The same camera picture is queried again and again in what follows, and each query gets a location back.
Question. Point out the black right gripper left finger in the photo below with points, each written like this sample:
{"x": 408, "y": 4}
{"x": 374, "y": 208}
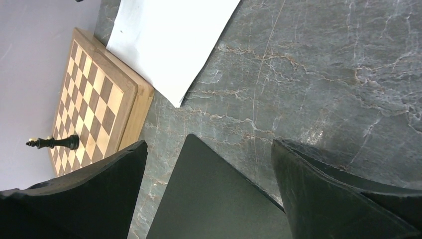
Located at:
{"x": 94, "y": 202}

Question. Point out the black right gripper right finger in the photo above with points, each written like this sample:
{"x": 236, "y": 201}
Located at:
{"x": 325, "y": 202}

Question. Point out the blue black file folder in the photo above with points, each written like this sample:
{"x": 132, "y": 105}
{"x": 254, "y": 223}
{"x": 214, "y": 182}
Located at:
{"x": 207, "y": 198}

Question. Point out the black chess piece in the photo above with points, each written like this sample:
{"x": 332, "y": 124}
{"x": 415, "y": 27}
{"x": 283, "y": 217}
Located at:
{"x": 71, "y": 142}

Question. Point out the wooden chessboard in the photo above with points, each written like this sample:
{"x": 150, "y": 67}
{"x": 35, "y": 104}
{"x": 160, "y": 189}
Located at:
{"x": 102, "y": 100}

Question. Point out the white paper stack left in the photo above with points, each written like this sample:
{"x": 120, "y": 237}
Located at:
{"x": 168, "y": 42}

